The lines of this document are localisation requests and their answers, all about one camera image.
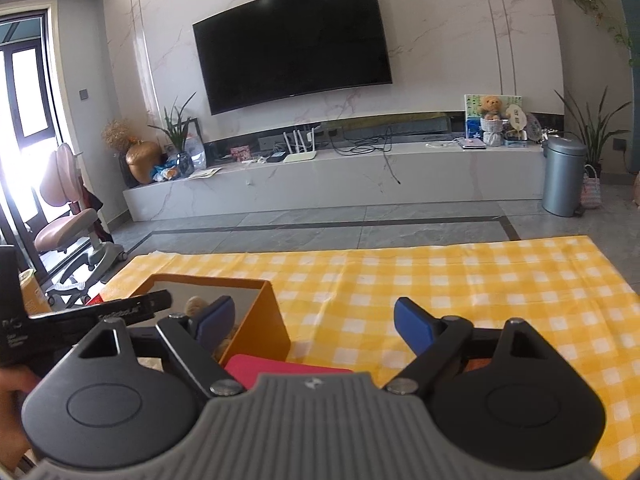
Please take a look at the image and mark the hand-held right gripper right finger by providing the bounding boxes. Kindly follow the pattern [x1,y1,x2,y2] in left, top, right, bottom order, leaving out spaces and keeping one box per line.
[384,297,556,396]

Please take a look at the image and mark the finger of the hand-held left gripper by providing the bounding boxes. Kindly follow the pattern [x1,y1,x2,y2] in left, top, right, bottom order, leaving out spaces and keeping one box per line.
[149,291,174,317]

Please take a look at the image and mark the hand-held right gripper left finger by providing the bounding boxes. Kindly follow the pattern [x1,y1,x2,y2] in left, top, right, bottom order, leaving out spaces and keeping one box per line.
[75,295,248,397]

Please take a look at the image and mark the orange storage box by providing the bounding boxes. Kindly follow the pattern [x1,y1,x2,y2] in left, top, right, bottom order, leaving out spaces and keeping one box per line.
[131,274,292,364]

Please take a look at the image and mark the person's left hand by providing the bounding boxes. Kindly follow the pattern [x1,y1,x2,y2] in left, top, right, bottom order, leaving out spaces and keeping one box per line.
[0,365,39,480]

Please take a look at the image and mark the yellow cylindrical can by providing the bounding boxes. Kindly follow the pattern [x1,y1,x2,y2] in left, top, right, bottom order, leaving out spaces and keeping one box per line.
[17,269,52,317]

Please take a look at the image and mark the yellow checked cloth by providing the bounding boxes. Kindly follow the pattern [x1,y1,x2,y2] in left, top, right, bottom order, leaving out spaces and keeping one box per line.
[102,235,640,461]

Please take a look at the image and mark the red box lid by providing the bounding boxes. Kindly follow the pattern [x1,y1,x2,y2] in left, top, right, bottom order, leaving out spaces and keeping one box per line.
[223,354,354,391]

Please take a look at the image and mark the reddish hanging cloth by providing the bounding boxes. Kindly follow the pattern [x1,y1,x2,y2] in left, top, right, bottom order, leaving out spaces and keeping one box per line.
[81,185,114,245]

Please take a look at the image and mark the pink desk chair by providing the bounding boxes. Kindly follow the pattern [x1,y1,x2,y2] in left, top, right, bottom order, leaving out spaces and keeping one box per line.
[34,142,126,307]

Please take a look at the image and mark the snack packets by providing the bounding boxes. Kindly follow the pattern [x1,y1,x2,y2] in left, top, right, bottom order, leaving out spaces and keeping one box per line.
[152,156,194,182]

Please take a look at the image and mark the gold vase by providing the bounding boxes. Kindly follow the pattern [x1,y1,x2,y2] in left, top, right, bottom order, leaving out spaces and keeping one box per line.
[125,141,162,185]

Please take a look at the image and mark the white marble television cabinet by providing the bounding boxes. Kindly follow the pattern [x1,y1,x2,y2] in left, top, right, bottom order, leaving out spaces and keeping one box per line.
[122,110,567,224]

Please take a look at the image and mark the dried yellow flowers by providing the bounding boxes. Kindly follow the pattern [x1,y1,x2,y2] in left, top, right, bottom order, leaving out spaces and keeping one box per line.
[101,119,136,154]

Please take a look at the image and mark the green leafy potted plant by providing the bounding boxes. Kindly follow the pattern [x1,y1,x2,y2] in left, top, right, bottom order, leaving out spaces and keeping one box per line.
[148,92,199,154]

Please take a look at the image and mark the white router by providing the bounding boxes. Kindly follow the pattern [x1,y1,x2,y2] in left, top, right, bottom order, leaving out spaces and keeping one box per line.
[282,127,319,164]

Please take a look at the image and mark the grey pedal trash can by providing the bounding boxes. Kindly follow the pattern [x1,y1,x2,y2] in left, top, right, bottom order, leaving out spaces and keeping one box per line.
[542,137,587,218]

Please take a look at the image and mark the green painted picture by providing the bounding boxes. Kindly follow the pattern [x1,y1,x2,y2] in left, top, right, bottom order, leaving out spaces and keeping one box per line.
[464,93,524,141]

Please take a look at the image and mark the teddy bear bouquet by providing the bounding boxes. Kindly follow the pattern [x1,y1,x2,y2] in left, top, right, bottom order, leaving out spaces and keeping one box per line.
[477,95,504,147]

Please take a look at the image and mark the dark framed window door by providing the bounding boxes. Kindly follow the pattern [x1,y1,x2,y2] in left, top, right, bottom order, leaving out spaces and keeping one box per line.
[0,5,67,262]

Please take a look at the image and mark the pink woven basket bag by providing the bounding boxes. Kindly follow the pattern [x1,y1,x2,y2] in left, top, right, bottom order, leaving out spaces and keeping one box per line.
[580,164,601,210]

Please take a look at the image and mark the white round fan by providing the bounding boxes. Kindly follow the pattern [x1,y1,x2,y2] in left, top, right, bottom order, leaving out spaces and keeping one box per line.
[502,104,529,134]

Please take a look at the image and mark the tall potted grass plant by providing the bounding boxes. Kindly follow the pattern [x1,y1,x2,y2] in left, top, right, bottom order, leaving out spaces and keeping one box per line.
[554,87,634,177]

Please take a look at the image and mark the hanging vine plant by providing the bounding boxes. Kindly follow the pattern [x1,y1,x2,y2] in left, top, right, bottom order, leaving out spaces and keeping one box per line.
[560,0,640,69]

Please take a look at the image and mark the black cables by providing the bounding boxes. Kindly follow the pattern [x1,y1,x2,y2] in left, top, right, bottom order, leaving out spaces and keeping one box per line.
[327,124,402,186]

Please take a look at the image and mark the black wall television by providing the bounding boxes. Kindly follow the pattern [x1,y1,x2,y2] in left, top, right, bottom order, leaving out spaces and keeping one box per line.
[192,0,394,116]

